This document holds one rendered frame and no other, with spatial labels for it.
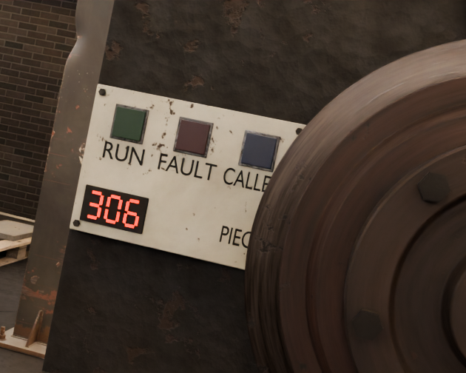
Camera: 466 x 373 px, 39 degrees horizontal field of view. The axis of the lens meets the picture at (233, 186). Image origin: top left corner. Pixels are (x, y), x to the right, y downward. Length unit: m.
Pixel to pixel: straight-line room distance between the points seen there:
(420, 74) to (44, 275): 3.05
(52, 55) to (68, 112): 4.07
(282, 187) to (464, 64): 0.20
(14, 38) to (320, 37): 7.02
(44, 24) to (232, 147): 6.88
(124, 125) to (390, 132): 0.33
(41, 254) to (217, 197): 2.80
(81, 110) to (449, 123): 2.94
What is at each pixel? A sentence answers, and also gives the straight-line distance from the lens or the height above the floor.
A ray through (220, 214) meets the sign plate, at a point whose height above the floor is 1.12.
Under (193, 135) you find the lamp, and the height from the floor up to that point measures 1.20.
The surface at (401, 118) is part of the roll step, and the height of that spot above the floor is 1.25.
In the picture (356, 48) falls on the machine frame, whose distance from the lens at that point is 0.80.
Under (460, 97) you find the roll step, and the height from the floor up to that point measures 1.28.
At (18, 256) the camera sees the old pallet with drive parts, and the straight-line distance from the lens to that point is 5.49.
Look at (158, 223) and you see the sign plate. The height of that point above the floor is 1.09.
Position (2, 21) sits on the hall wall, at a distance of 7.83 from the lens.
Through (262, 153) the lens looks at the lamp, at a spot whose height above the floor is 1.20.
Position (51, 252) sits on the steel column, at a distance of 3.51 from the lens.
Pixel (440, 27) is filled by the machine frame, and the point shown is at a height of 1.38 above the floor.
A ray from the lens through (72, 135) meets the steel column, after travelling 3.45.
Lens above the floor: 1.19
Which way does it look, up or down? 3 degrees down
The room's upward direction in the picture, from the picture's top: 12 degrees clockwise
